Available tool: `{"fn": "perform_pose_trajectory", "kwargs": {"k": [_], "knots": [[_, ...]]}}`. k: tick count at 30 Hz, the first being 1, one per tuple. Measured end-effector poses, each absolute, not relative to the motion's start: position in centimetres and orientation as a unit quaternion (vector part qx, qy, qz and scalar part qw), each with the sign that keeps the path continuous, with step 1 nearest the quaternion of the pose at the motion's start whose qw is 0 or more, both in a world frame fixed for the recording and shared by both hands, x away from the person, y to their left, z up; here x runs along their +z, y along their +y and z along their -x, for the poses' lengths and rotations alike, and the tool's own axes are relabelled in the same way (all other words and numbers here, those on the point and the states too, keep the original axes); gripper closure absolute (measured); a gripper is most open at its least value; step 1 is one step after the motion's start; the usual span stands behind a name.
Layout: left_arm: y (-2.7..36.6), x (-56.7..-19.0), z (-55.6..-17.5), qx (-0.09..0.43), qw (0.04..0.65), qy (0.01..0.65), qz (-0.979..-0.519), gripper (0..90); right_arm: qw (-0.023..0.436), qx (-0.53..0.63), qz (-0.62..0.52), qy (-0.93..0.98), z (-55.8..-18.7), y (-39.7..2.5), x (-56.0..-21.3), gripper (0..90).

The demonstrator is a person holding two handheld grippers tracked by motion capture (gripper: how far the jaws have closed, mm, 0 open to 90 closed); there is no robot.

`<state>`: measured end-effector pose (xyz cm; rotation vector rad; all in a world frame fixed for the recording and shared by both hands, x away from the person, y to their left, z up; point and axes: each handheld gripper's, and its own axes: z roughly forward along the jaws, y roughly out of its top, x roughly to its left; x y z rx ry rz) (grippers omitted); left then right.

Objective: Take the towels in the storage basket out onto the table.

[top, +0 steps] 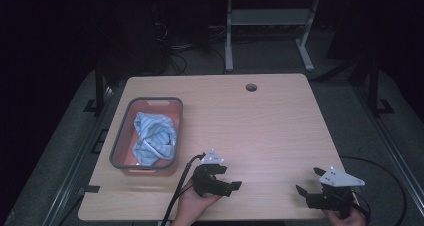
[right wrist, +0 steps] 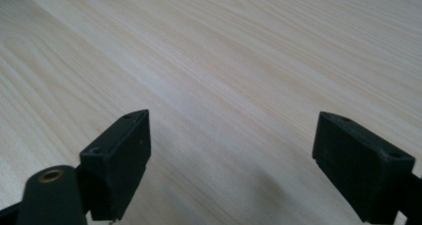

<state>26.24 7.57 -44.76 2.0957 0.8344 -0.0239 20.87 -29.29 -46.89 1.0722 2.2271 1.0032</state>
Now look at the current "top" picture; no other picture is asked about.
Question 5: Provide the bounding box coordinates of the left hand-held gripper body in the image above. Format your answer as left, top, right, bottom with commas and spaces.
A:
191, 148, 232, 198

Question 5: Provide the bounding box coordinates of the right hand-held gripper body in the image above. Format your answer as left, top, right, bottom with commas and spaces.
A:
306, 166, 366, 219

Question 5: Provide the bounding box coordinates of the blue striped cloth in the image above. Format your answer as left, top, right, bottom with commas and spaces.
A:
132, 111, 178, 167

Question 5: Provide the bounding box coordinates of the pink basket with grey rim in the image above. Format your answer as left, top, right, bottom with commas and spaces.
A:
108, 96, 185, 178

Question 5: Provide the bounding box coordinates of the person's right hand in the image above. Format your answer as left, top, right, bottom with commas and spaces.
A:
321, 200, 368, 226

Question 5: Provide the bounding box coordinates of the person's left hand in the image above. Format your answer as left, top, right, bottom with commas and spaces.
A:
170, 179, 222, 226

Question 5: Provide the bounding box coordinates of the black tape strip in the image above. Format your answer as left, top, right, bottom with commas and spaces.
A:
77, 184, 101, 195

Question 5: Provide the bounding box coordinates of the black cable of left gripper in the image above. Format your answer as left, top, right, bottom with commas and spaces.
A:
160, 152, 207, 226

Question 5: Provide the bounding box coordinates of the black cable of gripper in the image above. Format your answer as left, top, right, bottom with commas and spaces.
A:
349, 189, 372, 222
160, 152, 207, 226

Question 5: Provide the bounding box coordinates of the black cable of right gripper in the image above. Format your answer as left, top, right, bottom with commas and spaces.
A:
349, 189, 372, 222

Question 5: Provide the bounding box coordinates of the long black floor cable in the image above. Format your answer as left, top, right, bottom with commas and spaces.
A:
339, 154, 409, 226

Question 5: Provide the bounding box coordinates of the aluminium floor rail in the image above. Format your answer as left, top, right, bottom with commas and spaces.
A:
351, 84, 424, 217
41, 85, 116, 226

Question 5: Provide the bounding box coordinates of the bundle of floor cables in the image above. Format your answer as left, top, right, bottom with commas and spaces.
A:
153, 20, 228, 77

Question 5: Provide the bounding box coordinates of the black metal post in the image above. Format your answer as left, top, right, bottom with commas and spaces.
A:
94, 57, 108, 118

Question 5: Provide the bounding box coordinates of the white metal desk frame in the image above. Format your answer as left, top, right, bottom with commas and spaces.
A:
224, 0, 322, 73

